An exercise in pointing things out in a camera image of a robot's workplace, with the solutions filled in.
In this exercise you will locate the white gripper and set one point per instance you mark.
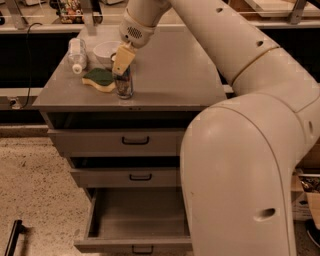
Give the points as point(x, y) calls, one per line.
point(134, 31)

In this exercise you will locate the redbull can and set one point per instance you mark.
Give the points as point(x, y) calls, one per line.
point(124, 84)

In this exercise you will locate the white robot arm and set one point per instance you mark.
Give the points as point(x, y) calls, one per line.
point(237, 156)

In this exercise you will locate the grey drawer cabinet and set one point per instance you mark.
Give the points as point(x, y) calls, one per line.
point(173, 80)

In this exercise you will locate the top grey drawer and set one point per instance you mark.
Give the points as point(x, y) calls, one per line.
point(117, 142)

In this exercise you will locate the grey drawer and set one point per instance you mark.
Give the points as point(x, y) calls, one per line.
point(126, 177)
point(117, 142)
point(140, 221)

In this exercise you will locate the middle grey drawer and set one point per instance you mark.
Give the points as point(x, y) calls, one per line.
point(126, 177)

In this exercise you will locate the bottom grey drawer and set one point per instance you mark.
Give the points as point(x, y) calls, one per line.
point(140, 221)

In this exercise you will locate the white bowl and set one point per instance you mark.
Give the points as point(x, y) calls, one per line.
point(105, 53)

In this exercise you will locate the green yellow sponge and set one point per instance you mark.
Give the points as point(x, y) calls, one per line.
point(100, 79)

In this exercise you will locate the clear plastic bottle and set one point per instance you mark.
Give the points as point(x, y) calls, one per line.
point(77, 56)

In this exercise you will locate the colourful snack rack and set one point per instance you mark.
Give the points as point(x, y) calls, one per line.
point(70, 11)

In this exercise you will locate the black bar on floor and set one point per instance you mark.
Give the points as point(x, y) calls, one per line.
point(17, 229)

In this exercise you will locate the cardboard box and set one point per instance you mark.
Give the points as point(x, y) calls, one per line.
point(305, 187)

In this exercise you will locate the black shoe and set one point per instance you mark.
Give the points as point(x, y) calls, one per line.
point(313, 232)

